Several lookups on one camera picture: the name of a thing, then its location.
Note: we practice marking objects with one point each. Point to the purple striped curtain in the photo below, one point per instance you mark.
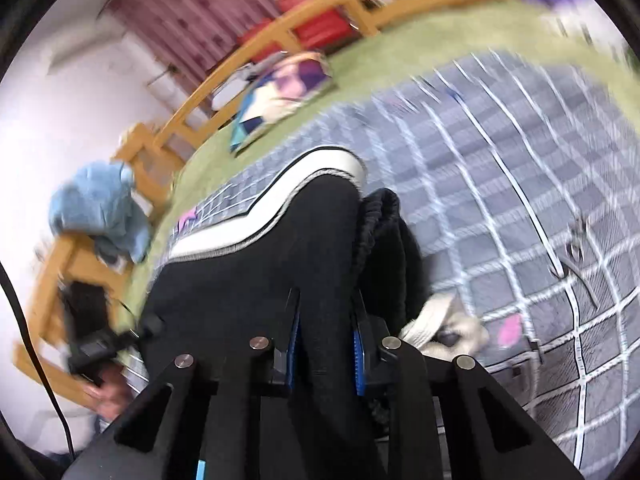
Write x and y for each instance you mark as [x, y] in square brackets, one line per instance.
[200, 0]

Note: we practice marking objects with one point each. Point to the blue plush toy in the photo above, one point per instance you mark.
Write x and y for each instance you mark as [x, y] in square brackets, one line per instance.
[95, 195]

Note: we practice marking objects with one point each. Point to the green bed sheet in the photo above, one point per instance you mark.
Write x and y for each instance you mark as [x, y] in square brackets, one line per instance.
[425, 45]

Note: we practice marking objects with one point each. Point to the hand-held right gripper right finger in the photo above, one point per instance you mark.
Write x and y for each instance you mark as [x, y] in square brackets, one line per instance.
[357, 355]

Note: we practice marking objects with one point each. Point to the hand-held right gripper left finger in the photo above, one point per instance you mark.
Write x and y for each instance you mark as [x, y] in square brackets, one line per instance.
[296, 345]

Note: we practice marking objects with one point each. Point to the red chair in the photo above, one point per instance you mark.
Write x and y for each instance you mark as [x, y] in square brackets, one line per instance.
[320, 20]
[255, 32]

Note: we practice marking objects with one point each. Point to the wooden bed frame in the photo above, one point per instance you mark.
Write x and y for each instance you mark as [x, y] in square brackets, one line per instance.
[280, 35]

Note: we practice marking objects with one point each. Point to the checked blanket with stars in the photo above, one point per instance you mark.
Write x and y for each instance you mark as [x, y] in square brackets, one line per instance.
[475, 160]

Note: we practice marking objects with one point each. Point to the white flowered pillow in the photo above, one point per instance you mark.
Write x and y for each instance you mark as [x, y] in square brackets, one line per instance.
[575, 25]

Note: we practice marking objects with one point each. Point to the geometric patterned pillow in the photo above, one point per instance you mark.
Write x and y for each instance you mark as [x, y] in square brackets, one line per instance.
[285, 85]

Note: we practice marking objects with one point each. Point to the black pants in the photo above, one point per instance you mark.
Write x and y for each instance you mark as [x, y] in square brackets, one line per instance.
[325, 260]

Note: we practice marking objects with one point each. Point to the person's left hand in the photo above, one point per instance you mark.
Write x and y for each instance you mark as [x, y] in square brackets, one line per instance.
[110, 395]

